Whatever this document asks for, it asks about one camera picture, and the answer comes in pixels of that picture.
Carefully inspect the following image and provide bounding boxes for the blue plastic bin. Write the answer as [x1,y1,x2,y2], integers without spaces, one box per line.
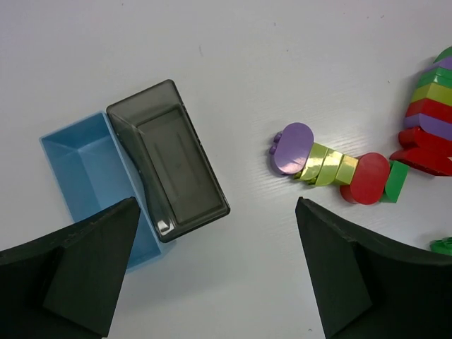
[40,112,174,272]

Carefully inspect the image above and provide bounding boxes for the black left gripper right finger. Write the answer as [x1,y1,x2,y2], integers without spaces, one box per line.
[295,198,451,338]

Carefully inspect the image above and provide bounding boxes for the green lego brick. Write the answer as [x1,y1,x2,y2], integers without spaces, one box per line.
[429,237,452,256]

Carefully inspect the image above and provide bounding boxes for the red rounded lego brick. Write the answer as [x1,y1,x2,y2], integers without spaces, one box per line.
[340,153,390,205]

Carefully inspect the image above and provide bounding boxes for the purple rounded lego brick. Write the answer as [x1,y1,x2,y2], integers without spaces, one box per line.
[269,122,314,175]

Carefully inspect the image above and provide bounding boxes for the red arch lego brick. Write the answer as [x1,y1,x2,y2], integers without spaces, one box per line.
[390,126,451,177]

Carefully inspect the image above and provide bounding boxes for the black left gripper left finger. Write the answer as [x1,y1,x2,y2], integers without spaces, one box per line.
[1,197,141,338]

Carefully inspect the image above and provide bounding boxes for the multicolour stacked lego tower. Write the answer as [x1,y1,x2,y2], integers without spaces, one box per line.
[403,47,451,141]

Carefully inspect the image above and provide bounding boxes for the small green lego wedge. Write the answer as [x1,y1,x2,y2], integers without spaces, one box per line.
[379,160,410,203]

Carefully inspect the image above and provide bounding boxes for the lime green lego bricks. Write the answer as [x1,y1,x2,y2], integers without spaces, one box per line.
[293,143,359,186]

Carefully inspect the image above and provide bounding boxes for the dark smoky plastic bin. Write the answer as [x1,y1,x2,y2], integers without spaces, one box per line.
[106,79,230,243]

